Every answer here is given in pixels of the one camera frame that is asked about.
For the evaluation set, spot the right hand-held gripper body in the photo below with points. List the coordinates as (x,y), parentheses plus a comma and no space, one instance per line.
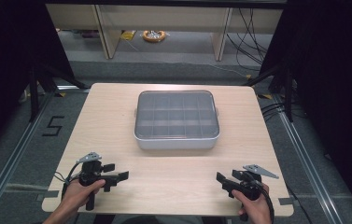
(252,186)

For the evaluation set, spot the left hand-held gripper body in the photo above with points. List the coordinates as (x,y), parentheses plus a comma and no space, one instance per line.
(89,170)

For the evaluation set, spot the white compartment box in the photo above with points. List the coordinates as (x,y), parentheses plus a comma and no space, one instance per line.
(176,143)

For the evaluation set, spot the transparent grey box lid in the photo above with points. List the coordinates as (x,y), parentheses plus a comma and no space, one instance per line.
(176,113)

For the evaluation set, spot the person's right hand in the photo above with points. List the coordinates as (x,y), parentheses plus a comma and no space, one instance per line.
(257,210)

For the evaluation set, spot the person's left hand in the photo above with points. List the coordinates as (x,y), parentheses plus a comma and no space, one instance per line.
(75,194)

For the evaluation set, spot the grey tape strip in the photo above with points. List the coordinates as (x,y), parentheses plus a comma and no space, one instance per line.
(286,201)
(48,194)

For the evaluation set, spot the black metal stand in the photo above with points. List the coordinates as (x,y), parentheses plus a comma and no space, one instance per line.
(288,93)
(34,93)

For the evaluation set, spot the yellow packet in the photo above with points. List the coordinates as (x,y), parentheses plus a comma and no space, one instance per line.
(128,35)

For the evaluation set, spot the black curtain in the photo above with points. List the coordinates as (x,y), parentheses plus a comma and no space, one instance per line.
(335,77)
(5,62)

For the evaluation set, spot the orange tape roll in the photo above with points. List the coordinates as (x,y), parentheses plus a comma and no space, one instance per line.
(154,36)

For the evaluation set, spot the beige desk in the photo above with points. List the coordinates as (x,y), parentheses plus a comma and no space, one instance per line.
(164,18)

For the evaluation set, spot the aluminium floor rail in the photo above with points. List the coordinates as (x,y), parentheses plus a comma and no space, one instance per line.
(304,161)
(11,161)

